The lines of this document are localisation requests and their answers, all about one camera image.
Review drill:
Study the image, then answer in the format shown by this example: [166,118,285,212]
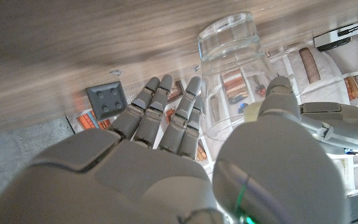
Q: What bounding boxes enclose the small dark grey studded block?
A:
[85,80,129,123]

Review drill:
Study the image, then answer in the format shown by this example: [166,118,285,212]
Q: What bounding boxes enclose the white power strip black plugs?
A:
[313,23,358,52]

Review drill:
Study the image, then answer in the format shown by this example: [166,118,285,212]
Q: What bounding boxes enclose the clear glass cup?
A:
[196,11,280,142]

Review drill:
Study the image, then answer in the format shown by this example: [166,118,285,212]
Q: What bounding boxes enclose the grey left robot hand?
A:
[299,101,358,156]

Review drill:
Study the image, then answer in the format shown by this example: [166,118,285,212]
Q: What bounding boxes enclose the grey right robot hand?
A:
[0,73,354,224]

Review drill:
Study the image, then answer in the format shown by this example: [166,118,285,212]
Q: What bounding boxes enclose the pale yellow sponge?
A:
[243,101,263,123]

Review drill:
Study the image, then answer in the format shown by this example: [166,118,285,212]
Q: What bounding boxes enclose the printed bookshelf backdrop cloth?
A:
[65,18,358,200]

